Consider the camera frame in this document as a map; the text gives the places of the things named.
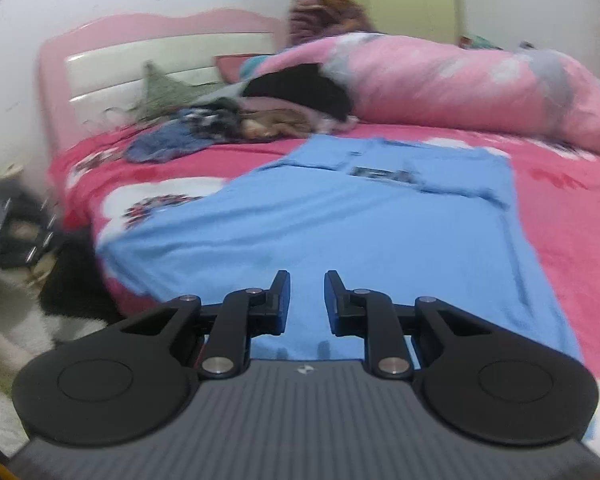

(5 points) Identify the beige knit garment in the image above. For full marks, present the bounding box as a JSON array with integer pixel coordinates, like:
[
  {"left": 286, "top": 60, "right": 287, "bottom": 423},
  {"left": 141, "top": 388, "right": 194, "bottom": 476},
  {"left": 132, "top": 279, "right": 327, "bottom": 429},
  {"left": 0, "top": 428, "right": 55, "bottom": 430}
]
[{"left": 232, "top": 107, "right": 314, "bottom": 141}]

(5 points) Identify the person's left forearm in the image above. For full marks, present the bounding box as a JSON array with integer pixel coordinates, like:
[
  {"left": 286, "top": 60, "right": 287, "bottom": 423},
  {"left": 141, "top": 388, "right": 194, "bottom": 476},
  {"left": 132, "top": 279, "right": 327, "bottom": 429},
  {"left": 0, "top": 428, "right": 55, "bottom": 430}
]
[{"left": 0, "top": 260, "right": 108, "bottom": 441}]

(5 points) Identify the pink floral duvet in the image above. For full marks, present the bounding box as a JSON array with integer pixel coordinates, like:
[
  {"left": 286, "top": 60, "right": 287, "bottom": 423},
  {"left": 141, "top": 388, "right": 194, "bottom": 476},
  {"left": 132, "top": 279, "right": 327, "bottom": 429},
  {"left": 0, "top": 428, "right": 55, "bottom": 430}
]
[{"left": 251, "top": 31, "right": 600, "bottom": 154}]

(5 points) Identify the blue denim garment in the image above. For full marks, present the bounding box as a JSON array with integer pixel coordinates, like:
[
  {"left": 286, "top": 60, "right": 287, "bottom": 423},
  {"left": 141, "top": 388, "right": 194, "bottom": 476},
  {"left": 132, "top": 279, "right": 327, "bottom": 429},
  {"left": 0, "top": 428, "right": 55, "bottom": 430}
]
[{"left": 124, "top": 121, "right": 217, "bottom": 164}]

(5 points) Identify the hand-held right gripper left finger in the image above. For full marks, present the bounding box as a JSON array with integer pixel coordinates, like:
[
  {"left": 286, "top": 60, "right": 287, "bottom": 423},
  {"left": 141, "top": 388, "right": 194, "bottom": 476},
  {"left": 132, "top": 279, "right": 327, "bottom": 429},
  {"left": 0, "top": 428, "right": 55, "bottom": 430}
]
[{"left": 120, "top": 270, "right": 292, "bottom": 380}]

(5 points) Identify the grey knit cloth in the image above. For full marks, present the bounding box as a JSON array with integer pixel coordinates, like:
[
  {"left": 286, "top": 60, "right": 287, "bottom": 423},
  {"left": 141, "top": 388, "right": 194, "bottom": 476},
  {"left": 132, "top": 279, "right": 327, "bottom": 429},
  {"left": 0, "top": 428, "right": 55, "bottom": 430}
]
[{"left": 141, "top": 59, "right": 222, "bottom": 118}]

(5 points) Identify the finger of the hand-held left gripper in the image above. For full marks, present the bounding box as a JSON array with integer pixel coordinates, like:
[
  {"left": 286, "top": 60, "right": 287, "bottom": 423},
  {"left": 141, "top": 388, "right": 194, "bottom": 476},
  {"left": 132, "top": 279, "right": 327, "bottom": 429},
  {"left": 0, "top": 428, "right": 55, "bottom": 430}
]
[{"left": 0, "top": 195, "right": 67, "bottom": 271}]

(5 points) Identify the black and white mottled garment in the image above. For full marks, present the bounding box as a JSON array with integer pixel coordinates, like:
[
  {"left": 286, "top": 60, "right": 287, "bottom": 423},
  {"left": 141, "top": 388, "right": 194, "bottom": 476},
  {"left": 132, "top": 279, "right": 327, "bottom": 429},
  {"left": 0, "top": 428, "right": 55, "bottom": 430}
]
[{"left": 179, "top": 95, "right": 249, "bottom": 139}]

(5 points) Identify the pink floral bed sheet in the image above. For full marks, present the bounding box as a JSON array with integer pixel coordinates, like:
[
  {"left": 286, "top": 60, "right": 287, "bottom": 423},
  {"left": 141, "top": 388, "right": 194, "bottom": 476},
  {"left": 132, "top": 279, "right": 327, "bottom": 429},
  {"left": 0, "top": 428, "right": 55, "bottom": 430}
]
[{"left": 46, "top": 120, "right": 600, "bottom": 442}]

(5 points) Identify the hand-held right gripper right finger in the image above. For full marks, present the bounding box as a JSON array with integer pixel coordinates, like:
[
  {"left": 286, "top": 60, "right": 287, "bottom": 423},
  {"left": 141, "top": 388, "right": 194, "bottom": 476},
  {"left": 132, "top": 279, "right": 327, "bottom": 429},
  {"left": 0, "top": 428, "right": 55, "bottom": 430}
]
[{"left": 324, "top": 270, "right": 492, "bottom": 380}]

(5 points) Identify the pink printed pillow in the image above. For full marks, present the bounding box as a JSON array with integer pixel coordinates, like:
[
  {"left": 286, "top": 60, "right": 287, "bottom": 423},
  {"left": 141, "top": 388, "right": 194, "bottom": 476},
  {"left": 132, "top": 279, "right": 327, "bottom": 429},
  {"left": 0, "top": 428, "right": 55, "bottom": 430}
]
[{"left": 214, "top": 53, "right": 262, "bottom": 86}]

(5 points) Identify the light blue t-shirt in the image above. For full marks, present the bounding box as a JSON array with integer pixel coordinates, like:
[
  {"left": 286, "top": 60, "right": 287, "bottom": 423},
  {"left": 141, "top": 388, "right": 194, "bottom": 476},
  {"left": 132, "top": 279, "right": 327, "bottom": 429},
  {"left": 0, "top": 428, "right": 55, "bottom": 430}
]
[{"left": 95, "top": 135, "right": 587, "bottom": 367}]

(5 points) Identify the pink bed headboard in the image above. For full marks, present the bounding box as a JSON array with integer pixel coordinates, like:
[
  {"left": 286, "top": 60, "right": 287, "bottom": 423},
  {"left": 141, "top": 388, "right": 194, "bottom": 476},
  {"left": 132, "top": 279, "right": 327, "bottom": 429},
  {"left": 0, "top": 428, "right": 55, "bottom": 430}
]
[{"left": 36, "top": 6, "right": 288, "bottom": 162}]

